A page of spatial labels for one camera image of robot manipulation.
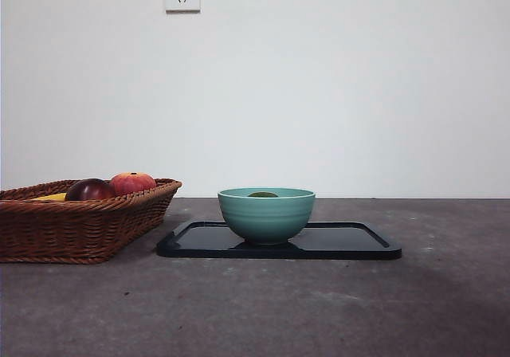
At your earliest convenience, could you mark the teal ceramic bowl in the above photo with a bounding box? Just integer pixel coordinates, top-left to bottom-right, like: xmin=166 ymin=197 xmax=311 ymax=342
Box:
xmin=217 ymin=187 xmax=317 ymax=247

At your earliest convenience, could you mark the black rectangular tray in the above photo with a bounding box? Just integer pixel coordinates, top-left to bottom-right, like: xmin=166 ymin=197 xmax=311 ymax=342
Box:
xmin=155 ymin=220 xmax=403 ymax=260

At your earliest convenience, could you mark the red apple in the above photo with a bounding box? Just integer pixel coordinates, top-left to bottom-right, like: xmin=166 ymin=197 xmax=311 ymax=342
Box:
xmin=109 ymin=171 xmax=158 ymax=196

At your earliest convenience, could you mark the dark red plum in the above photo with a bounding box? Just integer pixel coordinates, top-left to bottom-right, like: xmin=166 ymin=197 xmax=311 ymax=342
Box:
xmin=65 ymin=178 xmax=117 ymax=202

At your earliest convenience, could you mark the brown woven wicker basket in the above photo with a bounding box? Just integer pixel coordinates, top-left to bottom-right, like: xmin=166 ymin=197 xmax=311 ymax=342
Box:
xmin=0 ymin=177 xmax=183 ymax=265

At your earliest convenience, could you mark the yellow banana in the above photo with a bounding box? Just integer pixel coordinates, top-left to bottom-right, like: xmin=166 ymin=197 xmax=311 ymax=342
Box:
xmin=30 ymin=192 xmax=69 ymax=203

